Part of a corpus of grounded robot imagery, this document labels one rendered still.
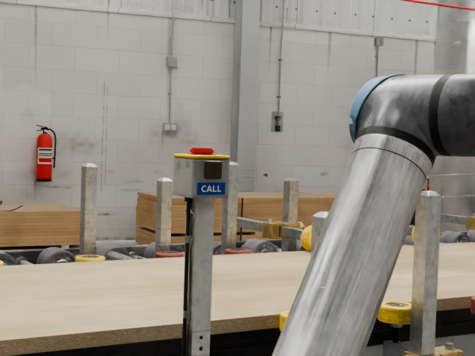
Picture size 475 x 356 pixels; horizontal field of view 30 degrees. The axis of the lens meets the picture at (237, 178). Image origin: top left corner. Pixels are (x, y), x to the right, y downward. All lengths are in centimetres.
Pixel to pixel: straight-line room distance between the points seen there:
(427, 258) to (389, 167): 56
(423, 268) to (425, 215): 10
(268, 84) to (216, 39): 77
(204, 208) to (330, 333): 41
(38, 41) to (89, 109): 81
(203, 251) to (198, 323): 12
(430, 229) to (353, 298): 63
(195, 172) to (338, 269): 36
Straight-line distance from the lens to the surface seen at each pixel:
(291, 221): 289
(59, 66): 886
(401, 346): 190
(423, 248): 177
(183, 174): 145
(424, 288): 177
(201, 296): 148
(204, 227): 146
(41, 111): 880
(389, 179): 122
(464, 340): 219
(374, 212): 120
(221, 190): 145
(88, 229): 256
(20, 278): 214
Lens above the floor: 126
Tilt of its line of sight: 3 degrees down
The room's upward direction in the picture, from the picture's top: 2 degrees clockwise
